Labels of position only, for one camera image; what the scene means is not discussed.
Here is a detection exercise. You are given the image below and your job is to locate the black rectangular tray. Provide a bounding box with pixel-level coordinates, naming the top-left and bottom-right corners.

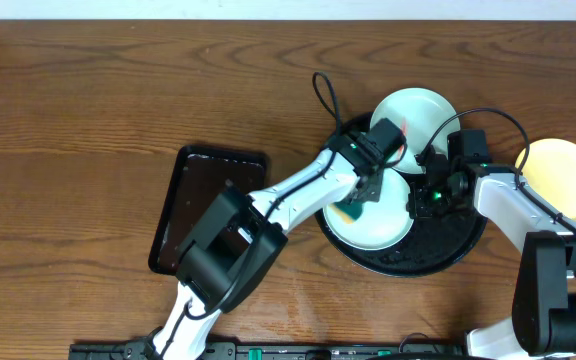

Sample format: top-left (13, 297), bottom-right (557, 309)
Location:
top-left (148, 144), bottom-right (269, 275)

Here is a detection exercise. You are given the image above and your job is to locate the green yellow sponge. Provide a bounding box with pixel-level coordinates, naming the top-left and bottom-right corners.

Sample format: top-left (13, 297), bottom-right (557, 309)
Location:
top-left (333, 201), bottom-right (364, 224)

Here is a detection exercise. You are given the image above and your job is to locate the black round tray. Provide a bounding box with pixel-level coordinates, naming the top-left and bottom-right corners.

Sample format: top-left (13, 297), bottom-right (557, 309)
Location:
top-left (314, 110), bottom-right (488, 278)

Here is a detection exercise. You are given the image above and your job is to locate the black right cable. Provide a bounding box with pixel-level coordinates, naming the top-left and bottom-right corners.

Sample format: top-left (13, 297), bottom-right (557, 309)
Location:
top-left (415, 107), bottom-right (576, 281)

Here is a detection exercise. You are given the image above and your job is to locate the yellow plate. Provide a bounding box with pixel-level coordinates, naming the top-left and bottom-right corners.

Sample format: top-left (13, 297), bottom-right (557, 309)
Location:
top-left (522, 138), bottom-right (576, 221)

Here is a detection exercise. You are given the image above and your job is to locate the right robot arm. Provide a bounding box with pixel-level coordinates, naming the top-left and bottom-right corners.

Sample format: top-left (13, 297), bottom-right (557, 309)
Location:
top-left (410, 150), bottom-right (576, 359)

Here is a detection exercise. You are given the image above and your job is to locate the light green plate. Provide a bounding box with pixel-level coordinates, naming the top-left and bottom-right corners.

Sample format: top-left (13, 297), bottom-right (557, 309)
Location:
top-left (370, 88), bottom-right (456, 175)
top-left (323, 169), bottom-right (414, 251)

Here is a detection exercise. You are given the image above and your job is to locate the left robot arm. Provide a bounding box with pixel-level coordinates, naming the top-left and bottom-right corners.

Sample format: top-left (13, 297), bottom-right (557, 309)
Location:
top-left (148, 133), bottom-right (405, 359)

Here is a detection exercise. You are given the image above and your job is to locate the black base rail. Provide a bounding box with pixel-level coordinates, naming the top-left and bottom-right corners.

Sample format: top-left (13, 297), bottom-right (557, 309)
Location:
top-left (68, 340), bottom-right (465, 360)

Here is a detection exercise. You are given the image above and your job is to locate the black cable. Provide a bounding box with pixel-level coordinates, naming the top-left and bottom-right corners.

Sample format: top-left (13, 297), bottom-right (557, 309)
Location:
top-left (157, 71), bottom-right (409, 356)
top-left (415, 107), bottom-right (576, 281)

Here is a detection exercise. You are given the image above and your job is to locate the black left cable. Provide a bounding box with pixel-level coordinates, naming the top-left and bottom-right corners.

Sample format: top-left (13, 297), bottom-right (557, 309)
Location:
top-left (157, 71), bottom-right (409, 356)

